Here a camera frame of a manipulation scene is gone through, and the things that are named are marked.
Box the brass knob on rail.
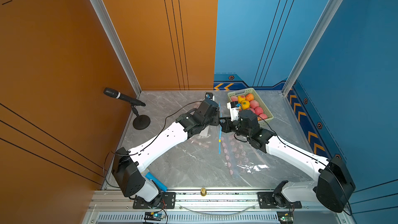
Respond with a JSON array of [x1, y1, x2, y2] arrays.
[[200, 187, 207, 197]]

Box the blue handheld microphone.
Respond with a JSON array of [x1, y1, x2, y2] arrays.
[[145, 172, 168, 192]]

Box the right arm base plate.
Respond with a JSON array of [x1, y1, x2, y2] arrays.
[[257, 192, 302, 209]]

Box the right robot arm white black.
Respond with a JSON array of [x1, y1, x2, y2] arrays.
[[220, 110, 356, 213]]

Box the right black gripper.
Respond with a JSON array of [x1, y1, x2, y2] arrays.
[[220, 116, 252, 140]]

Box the clear blue-zipper zip bag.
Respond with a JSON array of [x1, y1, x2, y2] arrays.
[[198, 99, 222, 155]]

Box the green plastic fruit basket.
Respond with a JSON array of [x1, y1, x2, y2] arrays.
[[228, 88, 274, 127]]

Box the pink-dotted zip bag near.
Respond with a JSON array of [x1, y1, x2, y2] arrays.
[[219, 135, 271, 178]]

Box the green circuit board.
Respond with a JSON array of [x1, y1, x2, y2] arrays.
[[143, 212, 166, 224], [277, 212, 294, 224]]

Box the pink peach basket centre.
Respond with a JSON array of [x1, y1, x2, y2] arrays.
[[255, 106, 264, 116]]

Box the right green circuit board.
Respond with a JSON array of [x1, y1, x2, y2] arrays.
[[277, 212, 294, 224]]

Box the black microphone on stand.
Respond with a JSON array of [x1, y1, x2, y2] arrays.
[[103, 88, 151, 130]]

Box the left green circuit board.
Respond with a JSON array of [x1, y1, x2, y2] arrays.
[[143, 212, 166, 224]]

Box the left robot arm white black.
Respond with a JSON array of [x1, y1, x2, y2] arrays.
[[111, 99, 220, 204]]

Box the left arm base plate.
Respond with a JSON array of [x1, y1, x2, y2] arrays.
[[133, 192, 176, 209]]

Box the aluminium front rail frame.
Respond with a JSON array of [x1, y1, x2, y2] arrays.
[[82, 187, 355, 224]]

